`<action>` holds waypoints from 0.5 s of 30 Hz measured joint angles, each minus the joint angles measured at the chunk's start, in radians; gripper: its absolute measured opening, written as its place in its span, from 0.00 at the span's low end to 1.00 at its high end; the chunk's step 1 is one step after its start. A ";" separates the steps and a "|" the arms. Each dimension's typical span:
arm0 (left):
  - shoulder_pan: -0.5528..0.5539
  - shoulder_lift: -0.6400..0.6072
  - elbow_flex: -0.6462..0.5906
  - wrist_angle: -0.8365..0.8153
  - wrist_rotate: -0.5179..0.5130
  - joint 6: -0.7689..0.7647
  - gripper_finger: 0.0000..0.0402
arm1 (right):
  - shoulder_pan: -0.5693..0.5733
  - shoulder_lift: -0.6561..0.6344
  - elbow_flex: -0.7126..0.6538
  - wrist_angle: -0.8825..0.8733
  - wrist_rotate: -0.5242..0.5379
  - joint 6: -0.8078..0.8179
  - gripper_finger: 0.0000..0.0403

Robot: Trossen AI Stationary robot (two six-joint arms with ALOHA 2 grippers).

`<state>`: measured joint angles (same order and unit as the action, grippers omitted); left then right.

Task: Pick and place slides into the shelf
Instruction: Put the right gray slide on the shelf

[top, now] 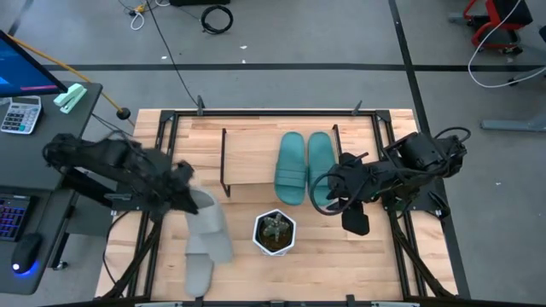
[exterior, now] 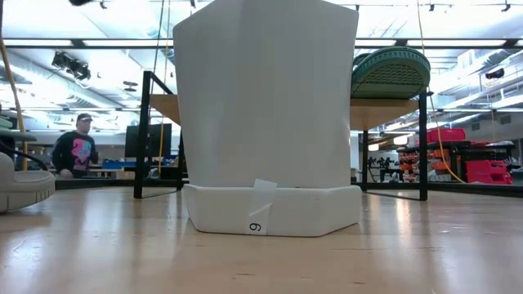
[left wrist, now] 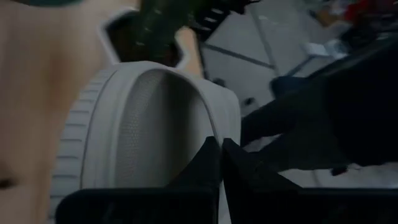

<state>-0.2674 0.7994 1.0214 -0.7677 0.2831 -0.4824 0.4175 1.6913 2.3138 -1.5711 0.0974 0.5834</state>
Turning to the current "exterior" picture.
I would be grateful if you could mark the white hexagonal plant pot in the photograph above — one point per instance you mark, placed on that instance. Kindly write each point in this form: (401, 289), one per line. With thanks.
(265, 102)

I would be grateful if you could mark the red storage bin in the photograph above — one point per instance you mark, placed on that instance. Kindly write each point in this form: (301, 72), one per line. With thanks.
(488, 171)
(446, 135)

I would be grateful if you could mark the wooden shelf with black frame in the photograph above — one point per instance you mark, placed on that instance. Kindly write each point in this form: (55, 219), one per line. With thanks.
(388, 112)

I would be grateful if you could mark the black ceiling spotlight cluster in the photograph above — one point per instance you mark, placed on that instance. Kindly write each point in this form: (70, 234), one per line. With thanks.
(71, 65)

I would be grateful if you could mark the black computer desk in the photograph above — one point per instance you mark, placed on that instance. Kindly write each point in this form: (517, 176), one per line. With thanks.
(16, 136)

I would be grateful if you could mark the grey rubber slide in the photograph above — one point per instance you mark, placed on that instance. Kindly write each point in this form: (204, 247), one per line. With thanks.
(28, 192)

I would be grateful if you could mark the black workbench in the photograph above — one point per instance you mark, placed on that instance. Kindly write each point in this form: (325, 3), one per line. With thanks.
(453, 146)

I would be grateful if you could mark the green rubber slide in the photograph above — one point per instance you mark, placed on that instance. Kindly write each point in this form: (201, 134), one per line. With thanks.
(359, 59)
(392, 73)

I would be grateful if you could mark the black aluminium table frame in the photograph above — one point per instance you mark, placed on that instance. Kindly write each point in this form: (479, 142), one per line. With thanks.
(470, 188)

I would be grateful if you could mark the person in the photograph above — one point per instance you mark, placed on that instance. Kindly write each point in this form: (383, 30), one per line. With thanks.
(75, 151)

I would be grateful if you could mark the blue storage crate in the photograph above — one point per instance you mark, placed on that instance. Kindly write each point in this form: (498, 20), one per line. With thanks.
(118, 164)

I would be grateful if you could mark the black flat screen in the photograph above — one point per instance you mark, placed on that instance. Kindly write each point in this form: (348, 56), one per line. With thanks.
(157, 141)

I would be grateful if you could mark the white numbered tape label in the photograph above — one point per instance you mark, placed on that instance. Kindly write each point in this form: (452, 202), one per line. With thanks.
(261, 204)

